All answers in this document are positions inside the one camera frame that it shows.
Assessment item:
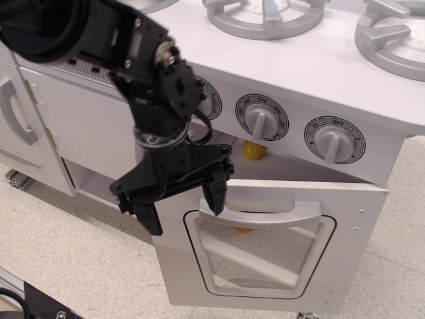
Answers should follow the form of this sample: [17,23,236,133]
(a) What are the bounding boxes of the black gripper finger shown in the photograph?
[129,195,163,236]
[202,169,228,216]

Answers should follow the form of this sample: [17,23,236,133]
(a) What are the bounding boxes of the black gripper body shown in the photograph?
[110,142,234,212]

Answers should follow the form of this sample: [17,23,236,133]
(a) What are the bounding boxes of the silver oven door handle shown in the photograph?
[199,199,322,229]

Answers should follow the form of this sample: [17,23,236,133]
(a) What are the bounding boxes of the white toy oven door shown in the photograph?
[153,179,387,314]

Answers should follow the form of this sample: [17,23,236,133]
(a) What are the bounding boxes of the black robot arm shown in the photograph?
[1,1,234,236]

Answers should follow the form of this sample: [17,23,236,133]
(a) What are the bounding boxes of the orange toy fruit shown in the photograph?
[234,227,252,233]

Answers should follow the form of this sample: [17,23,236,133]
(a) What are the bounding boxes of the yellow toy lemon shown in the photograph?
[242,140,268,161]

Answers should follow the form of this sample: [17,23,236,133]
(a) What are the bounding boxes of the grey left stove knob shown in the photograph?
[195,76,222,120]

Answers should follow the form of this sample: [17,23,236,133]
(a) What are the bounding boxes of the white cabinet door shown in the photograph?
[21,66,143,207]

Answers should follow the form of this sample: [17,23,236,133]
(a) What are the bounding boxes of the grey middle temperature knob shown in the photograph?
[235,94,289,141]

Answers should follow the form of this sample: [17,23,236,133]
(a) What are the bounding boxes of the white left fridge door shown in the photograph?
[1,62,75,195]

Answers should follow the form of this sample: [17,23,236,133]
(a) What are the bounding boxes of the grey right timer knob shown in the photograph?
[304,116,366,165]

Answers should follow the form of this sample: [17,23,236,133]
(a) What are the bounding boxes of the white toy kitchen body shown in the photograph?
[1,1,424,206]

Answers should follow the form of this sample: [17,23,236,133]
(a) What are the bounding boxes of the silver vent grille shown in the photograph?
[56,62,112,85]

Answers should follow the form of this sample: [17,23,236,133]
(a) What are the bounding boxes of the silver toy sink basin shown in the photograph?
[136,0,178,14]

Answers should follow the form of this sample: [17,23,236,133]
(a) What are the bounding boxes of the silver middle burner grate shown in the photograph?
[202,1,328,41]

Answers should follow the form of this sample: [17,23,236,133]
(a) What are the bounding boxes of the silver burner grate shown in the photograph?
[355,1,424,82]
[202,1,328,41]

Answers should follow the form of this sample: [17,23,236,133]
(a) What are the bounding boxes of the silver right burner grate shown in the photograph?
[355,1,424,82]

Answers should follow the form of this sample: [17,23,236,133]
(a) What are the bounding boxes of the aluminium frame rail left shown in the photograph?
[5,169,34,191]

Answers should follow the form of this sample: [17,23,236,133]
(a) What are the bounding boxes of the aluminium frame rail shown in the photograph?
[5,169,34,191]
[296,312,322,319]

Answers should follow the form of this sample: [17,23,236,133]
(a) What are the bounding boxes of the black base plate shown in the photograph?
[23,282,82,319]

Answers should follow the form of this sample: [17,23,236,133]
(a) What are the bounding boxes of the aluminium frame rail right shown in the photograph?
[296,312,322,319]

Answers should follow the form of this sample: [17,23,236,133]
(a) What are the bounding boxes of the aluminium rail bottom left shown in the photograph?
[0,267,25,311]

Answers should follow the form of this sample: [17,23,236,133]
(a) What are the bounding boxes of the black braided cable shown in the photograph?
[0,288,31,319]

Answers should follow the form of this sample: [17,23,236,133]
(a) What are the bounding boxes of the silver left door handle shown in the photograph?
[0,78,38,146]

